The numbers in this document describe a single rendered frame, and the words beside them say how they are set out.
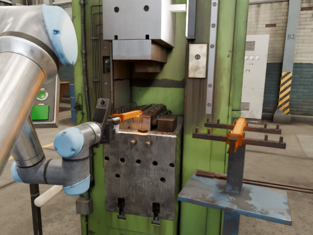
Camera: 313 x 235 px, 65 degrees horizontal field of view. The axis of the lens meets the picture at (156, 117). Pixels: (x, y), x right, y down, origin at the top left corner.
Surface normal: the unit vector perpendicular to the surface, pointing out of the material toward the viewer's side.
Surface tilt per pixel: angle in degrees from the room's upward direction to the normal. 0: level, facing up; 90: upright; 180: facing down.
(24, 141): 106
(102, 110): 55
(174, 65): 90
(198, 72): 90
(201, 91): 90
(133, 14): 90
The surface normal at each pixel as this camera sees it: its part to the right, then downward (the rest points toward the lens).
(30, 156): 0.64, 0.41
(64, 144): -0.22, 0.15
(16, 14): -0.11, -0.53
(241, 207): 0.01, -0.98
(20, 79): 0.69, -0.36
